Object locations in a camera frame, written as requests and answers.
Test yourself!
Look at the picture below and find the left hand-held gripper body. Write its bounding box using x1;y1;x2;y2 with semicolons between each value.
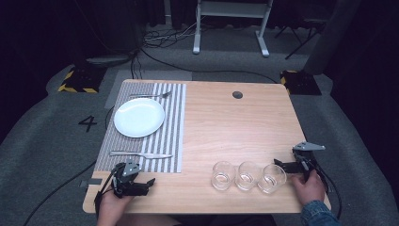
111;158;151;199

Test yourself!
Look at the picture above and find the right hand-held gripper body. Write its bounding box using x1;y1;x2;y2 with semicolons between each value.
291;140;327;184

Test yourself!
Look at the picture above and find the clear drinking glass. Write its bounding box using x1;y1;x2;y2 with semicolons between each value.
211;160;237;191
257;163;288;195
234;161;262;192

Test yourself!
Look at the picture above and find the person's left hand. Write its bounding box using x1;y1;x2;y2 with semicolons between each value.
97;187;135;218

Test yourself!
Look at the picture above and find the person's right hand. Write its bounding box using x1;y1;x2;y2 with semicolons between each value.
290;169;327;207

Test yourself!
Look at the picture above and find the silver table knife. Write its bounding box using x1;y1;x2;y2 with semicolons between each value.
108;150;174;160

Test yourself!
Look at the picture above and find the grey tape strip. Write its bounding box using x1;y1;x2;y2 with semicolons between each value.
79;177;104;188

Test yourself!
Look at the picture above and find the grey striped placemat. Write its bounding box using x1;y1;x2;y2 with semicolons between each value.
93;82;187;174

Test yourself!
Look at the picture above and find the white round plate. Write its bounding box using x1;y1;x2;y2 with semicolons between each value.
113;97;166;138

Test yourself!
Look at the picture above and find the black yellow striped floor plate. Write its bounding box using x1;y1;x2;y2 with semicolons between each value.
279;69;323;96
57;65;108;94

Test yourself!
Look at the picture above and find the silver fork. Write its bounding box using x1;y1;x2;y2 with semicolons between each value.
128;90;173;99

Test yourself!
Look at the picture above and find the grey curtain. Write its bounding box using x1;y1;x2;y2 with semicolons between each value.
302;0;363;76

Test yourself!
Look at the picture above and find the black folding stand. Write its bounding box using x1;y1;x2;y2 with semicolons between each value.
274;17;327;60

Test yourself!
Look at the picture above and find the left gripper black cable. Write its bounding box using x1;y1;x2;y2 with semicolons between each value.
93;163;126;218

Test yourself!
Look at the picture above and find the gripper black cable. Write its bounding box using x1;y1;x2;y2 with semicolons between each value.
93;163;126;218
313;159;343;220

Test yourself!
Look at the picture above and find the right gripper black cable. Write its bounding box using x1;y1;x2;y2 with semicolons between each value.
313;159;343;220

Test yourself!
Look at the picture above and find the grey stand base plate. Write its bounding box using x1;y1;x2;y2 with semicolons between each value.
86;54;134;68

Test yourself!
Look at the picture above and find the long black floor cable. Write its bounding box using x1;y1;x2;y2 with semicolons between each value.
140;46;280;85

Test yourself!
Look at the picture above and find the bundle of floor cables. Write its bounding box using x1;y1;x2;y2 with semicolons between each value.
142;15;205;50

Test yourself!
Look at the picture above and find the white metal desk frame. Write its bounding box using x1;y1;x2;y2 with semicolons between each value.
191;0;275;58

